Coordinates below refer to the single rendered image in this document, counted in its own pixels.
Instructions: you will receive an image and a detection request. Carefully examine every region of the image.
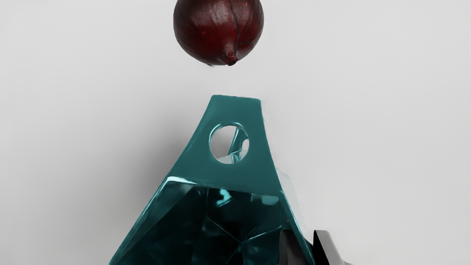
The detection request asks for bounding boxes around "red onion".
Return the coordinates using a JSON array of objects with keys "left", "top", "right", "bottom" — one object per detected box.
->
[{"left": 173, "top": 0, "right": 265, "bottom": 67}]

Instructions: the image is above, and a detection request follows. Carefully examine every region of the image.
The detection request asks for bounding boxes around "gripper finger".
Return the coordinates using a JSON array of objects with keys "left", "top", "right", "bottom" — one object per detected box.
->
[{"left": 313, "top": 230, "right": 349, "bottom": 265}]

